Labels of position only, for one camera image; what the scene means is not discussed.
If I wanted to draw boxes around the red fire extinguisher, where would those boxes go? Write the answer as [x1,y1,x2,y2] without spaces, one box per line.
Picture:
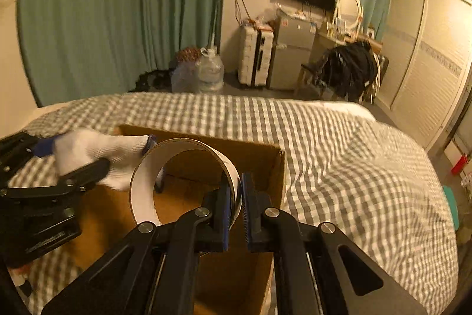
[451,154,469,175]

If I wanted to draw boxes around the white oval vanity mirror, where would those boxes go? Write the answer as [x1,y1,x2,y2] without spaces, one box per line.
[332,0,363,34]

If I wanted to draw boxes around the large green curtain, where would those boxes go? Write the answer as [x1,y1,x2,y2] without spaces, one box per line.
[17,0,221,106]

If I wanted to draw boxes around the white vanity desk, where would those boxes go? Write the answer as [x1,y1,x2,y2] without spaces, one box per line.
[309,32,382,63]

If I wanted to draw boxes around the white sliding wardrobe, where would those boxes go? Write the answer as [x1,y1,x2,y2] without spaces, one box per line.
[377,0,471,151]

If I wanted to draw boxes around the chair with black clothes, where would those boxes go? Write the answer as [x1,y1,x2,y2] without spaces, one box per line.
[294,40,390,104]

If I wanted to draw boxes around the small silver fridge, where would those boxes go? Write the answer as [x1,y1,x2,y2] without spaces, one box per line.
[268,16,317,90]

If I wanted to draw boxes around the clear large water bottle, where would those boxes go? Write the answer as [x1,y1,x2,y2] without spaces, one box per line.
[198,48,224,94]

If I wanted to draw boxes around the white knitted glove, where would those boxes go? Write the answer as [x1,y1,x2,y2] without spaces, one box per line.
[53,129,153,191]

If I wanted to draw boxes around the white hard suitcase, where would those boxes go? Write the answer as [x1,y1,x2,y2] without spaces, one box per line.
[237,24,273,87]

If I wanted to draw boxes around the white tape roll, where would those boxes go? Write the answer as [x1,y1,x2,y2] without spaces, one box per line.
[129,137,242,226]

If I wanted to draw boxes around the brown cardboard box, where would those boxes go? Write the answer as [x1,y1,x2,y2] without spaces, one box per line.
[65,123,287,315]

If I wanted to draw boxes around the grey checkered bed cover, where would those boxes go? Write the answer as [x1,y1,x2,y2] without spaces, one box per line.
[26,93,458,314]

